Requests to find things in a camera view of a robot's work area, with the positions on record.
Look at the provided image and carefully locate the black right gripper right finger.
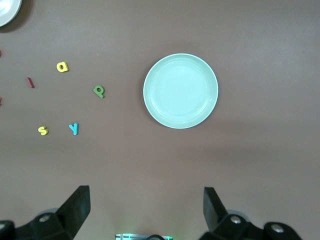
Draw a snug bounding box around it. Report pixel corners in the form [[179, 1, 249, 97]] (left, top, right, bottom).
[[199, 186, 305, 240]]

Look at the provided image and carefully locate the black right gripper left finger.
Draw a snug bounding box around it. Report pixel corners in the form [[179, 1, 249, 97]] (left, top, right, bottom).
[[0, 184, 91, 240]]

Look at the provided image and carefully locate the teal letter y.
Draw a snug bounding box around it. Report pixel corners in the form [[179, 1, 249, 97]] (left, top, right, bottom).
[[68, 122, 80, 136]]

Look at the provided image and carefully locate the green letter p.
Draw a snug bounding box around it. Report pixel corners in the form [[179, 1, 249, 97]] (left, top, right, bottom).
[[92, 85, 106, 99]]

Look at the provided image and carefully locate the yellow letter a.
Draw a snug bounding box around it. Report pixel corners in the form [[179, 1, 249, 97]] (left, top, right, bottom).
[[56, 61, 70, 73]]

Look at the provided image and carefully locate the brown table cover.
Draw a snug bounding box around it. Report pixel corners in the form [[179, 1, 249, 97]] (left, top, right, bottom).
[[0, 0, 320, 240]]

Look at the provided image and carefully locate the light green plate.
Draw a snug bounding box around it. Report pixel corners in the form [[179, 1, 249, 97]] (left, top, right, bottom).
[[142, 52, 219, 130]]

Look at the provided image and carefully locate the cream white plate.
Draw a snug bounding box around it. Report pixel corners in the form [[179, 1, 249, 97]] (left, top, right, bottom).
[[0, 0, 23, 28]]

